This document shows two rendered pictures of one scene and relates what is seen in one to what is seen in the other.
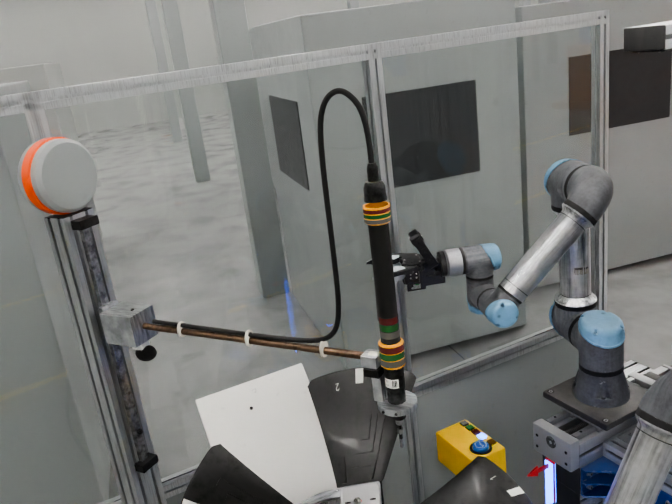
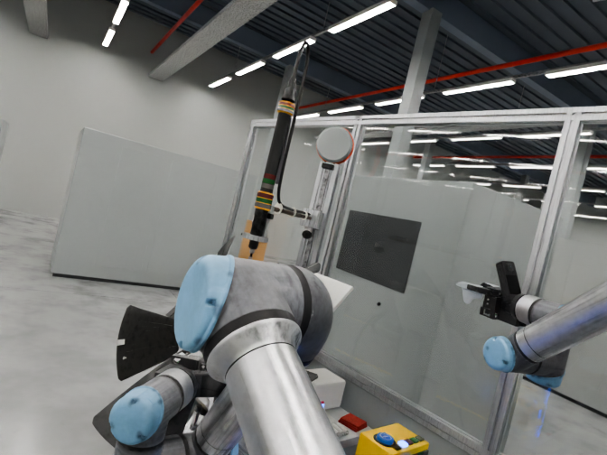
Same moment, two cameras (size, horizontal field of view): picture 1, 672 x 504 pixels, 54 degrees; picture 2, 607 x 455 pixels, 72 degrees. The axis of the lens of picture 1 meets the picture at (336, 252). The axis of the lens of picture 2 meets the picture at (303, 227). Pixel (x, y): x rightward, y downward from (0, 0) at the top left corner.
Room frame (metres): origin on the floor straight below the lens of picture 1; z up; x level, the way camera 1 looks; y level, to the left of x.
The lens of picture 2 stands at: (0.79, -1.16, 1.54)
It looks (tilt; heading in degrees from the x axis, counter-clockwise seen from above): 1 degrees down; 73
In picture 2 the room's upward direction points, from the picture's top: 14 degrees clockwise
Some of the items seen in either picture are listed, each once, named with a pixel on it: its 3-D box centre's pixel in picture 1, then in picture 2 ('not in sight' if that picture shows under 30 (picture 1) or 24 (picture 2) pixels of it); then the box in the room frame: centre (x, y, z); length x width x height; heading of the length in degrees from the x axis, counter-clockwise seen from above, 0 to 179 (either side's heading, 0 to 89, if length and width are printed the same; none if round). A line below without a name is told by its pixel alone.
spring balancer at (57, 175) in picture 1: (59, 175); (335, 145); (1.36, 0.55, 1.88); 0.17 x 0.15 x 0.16; 115
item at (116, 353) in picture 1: (117, 350); (311, 236); (1.34, 0.51, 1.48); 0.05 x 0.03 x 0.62; 150
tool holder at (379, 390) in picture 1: (389, 380); (260, 221); (1.01, -0.06, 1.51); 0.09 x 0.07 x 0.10; 60
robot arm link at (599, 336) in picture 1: (599, 339); not in sight; (1.61, -0.69, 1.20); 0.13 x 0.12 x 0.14; 6
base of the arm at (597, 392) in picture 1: (601, 377); not in sight; (1.60, -0.69, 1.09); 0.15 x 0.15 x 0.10
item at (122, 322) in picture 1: (127, 323); (312, 218); (1.32, 0.47, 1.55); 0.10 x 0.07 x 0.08; 60
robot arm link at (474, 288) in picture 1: (482, 294); (543, 359); (1.68, -0.39, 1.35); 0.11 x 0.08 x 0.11; 6
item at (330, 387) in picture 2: not in sight; (314, 386); (1.45, 0.34, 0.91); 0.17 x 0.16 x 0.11; 25
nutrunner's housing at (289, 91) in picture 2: (386, 298); (273, 163); (1.00, -0.07, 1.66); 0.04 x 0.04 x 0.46
